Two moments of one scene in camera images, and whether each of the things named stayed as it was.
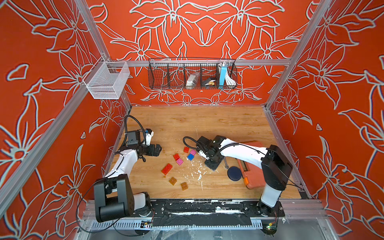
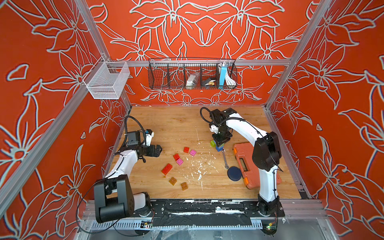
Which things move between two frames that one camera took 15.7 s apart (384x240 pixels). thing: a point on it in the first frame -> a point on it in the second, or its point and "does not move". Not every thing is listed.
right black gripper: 212,167 -> 219,142
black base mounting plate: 205,212 does not move
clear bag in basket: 191,80 does not move
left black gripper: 150,150 does not move
